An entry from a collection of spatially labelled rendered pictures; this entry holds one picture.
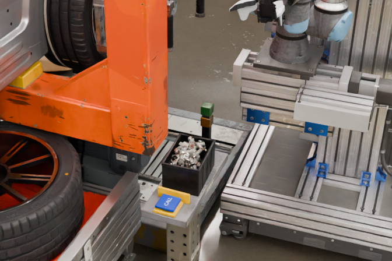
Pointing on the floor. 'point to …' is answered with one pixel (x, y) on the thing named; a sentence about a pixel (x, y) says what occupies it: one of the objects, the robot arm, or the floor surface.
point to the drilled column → (184, 240)
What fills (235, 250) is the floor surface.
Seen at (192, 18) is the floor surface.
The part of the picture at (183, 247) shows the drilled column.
